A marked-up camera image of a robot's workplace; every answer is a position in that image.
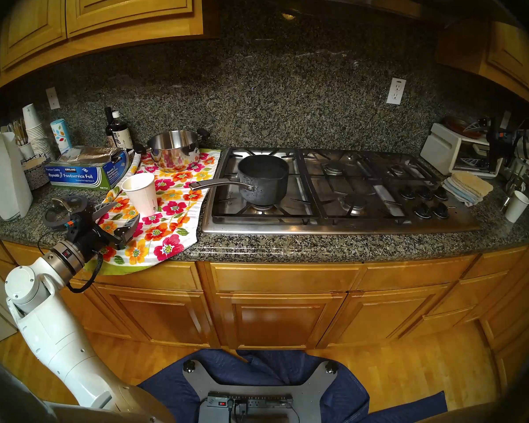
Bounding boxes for floral kitchen towel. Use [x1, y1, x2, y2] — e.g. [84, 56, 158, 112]
[93, 149, 221, 276]

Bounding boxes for white wall power outlet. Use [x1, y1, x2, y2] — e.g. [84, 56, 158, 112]
[386, 78, 407, 105]

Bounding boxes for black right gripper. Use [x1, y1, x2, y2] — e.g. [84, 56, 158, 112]
[460, 118, 516, 168]

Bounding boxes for stainless steel gas cooktop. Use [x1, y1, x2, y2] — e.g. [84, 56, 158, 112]
[201, 147, 481, 235]

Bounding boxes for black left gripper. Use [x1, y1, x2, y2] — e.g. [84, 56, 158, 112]
[64, 200, 141, 262]

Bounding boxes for white cup holding wooden sticks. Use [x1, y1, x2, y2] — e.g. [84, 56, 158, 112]
[8, 118, 37, 160]

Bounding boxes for dark bottle with white label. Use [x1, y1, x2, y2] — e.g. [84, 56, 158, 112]
[110, 111, 134, 150]

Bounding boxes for stacked yellow blue cloths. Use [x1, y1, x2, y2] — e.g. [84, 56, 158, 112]
[442, 176, 477, 207]

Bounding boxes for blue moving blanket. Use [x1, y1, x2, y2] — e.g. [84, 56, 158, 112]
[139, 349, 448, 423]

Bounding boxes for red round pan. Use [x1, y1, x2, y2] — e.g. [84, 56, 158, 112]
[443, 116, 481, 138]

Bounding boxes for small black burner grate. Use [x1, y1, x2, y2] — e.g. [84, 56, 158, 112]
[369, 152, 441, 185]

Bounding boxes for blue aluminium foil box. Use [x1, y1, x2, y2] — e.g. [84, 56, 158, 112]
[44, 146, 135, 191]

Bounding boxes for stack of white paper cups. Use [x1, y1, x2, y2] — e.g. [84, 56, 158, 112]
[22, 104, 53, 160]

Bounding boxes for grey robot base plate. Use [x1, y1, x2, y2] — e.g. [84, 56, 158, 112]
[183, 360, 339, 423]

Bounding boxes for dark saucepan with steel handle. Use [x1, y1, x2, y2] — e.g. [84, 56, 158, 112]
[190, 155, 290, 207]

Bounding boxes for wooden wall cabinet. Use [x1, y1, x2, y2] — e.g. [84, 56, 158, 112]
[436, 19, 529, 114]
[0, 0, 203, 99]

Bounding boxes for grey power strip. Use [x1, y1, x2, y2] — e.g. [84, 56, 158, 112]
[198, 392, 300, 423]

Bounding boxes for small white paper cup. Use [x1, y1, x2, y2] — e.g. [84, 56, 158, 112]
[505, 190, 529, 223]

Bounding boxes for white paper water cup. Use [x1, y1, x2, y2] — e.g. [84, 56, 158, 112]
[121, 172, 158, 218]

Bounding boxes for dark round lid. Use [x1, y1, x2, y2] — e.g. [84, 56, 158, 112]
[43, 195, 89, 231]

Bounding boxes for patterned grey bowl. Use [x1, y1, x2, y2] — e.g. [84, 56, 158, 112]
[21, 156, 51, 191]

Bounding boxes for stainless steel stock pot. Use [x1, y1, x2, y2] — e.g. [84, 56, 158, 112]
[134, 128, 211, 172]

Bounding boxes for yellow folded dishcloth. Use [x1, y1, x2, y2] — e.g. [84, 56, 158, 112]
[450, 171, 494, 198]

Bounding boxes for colourful patterned paper cup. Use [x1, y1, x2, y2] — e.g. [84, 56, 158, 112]
[50, 119, 72, 154]

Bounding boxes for wooden base cabinets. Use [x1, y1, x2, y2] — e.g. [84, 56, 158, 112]
[0, 235, 529, 385]

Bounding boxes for large black burner grate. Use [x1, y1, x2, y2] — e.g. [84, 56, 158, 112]
[296, 149, 413, 219]
[212, 148, 313, 220]

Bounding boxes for white toaster oven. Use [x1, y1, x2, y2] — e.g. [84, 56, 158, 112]
[420, 122, 503, 179]

